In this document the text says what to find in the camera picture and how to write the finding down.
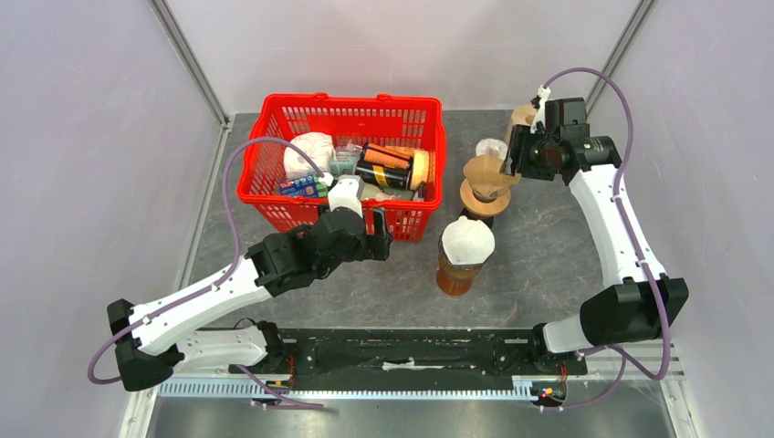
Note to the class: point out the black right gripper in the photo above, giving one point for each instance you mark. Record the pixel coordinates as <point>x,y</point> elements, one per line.
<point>520,140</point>

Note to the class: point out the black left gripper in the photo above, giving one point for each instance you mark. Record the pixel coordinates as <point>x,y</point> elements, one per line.
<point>381,239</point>

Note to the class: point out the brown paper coffee filter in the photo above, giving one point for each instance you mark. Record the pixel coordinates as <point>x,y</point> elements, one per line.
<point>489,169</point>

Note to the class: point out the white paper coffee filter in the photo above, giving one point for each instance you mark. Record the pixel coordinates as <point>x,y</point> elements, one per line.
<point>467,242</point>

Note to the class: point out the clear glass dripper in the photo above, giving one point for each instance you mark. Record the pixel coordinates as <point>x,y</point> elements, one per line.
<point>485,192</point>

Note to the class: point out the dark glass coffee dripper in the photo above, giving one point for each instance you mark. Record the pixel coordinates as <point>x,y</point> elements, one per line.
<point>462,266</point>

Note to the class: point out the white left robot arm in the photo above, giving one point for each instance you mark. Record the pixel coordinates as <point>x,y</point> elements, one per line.
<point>157,339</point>

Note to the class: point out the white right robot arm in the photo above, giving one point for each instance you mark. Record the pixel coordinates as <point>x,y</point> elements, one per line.
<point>639,300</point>

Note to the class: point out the amber glass coffee server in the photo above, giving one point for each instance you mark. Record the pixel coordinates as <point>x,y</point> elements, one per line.
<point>453,281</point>

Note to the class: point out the beige toilet paper roll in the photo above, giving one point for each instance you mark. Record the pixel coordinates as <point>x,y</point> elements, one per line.
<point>521,115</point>

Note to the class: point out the black wrapped tissue roll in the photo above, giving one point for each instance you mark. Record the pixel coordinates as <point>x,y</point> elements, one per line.
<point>492,147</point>

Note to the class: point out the pale green lotion bottle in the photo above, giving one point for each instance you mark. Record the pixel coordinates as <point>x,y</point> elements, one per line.
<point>378,193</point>

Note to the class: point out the black yellow can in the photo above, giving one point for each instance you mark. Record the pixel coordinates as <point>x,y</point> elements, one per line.
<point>383,176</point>

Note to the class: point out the dark bottle maroon cap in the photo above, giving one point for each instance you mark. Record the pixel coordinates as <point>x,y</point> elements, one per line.
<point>487,220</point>

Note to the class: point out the yellow sponge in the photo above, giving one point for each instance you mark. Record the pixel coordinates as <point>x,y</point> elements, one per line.
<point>420,169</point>

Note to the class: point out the orange navy can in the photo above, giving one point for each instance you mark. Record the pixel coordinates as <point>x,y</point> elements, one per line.
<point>386,157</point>

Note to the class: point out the teal sponge package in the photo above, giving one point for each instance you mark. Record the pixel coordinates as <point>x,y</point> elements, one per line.
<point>344,160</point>

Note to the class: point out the blue green small box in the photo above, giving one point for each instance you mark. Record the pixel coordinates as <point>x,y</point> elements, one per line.
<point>309,186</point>

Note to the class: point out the white wrapped tissue roll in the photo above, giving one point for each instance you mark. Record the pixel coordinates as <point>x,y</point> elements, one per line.
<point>318,146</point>

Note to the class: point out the red plastic shopping basket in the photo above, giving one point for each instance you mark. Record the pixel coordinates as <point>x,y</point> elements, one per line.
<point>403,121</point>

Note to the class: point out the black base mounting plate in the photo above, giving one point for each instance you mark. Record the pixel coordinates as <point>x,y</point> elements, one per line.
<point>412,359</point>

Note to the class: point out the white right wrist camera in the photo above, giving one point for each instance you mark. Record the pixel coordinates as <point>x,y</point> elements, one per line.
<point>539,103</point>

